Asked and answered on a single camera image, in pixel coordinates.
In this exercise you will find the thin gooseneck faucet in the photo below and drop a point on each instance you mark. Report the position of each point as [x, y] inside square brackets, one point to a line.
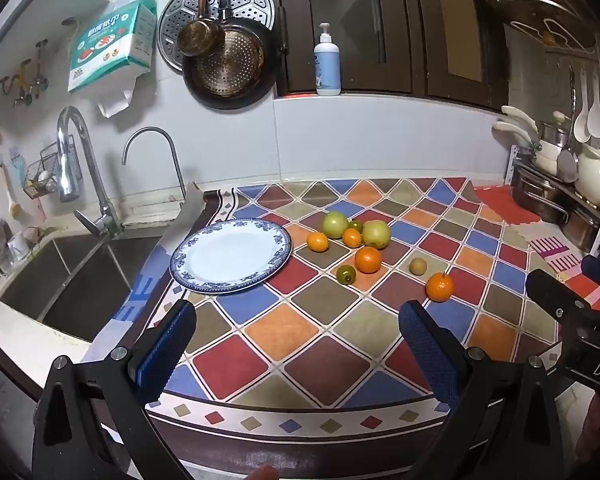
[155, 152]

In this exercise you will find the small brass saucepan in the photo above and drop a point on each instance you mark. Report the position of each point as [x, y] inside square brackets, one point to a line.
[200, 35]

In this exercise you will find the person's right hand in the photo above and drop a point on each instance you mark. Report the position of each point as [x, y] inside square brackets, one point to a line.
[592, 425]

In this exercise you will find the white kettle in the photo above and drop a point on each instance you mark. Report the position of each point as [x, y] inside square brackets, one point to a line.
[595, 177]

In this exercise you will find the dark wooden window frame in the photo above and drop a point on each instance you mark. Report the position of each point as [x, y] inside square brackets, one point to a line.
[380, 30]

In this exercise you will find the white spoon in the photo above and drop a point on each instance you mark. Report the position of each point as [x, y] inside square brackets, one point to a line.
[596, 120]
[581, 127]

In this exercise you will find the green white tissue box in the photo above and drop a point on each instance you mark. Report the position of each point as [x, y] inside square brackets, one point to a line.
[112, 45]

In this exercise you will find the yellow dish brush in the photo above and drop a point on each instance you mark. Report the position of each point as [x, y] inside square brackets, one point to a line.
[12, 195]

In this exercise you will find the small orange tangerine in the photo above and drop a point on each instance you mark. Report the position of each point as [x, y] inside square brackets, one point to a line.
[317, 242]
[352, 237]

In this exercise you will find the orange tangerine with stem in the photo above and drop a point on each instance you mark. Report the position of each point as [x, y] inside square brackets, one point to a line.
[439, 287]

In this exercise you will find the steel spatula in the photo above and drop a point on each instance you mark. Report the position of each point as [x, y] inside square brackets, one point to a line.
[567, 165]

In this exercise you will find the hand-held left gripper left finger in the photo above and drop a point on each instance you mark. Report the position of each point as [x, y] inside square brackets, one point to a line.
[167, 347]

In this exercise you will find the white dish rack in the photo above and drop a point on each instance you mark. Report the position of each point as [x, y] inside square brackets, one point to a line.
[512, 165]

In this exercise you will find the blue patterned white plate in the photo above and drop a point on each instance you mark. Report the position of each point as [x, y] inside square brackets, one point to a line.
[230, 255]

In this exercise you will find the pink striped mat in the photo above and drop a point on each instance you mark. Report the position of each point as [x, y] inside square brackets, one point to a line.
[550, 250]

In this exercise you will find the tall chrome kitchen faucet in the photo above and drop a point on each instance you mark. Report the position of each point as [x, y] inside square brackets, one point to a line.
[82, 170]

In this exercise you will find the white blue pump bottle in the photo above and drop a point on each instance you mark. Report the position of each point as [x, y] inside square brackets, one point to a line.
[327, 67]

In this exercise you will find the steel pot with lid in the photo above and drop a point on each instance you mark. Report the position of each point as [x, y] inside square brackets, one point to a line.
[555, 132]

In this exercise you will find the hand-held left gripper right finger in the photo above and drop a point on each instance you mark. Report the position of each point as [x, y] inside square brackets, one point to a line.
[427, 355]

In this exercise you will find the glass cup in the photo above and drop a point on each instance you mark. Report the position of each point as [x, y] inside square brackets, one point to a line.
[19, 246]

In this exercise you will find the red mat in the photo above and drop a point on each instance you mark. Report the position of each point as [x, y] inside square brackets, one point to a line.
[507, 207]

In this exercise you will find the small yellowish round fruit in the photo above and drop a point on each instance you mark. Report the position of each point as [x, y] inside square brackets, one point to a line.
[418, 266]

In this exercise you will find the colourful diamond pattern mat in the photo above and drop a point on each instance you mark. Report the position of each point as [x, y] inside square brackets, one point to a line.
[305, 340]

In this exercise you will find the green tangerine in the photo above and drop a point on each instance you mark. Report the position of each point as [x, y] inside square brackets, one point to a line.
[346, 274]
[356, 224]

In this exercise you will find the perforated metal steamer plate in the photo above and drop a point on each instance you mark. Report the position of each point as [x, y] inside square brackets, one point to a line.
[250, 5]

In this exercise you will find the steel kitchen sink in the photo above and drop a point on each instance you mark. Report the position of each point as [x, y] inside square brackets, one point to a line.
[75, 280]

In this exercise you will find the green apple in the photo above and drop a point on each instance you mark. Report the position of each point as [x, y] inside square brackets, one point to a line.
[376, 234]
[335, 224]

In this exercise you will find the black frying pan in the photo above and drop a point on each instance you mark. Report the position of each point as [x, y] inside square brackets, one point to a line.
[230, 65]

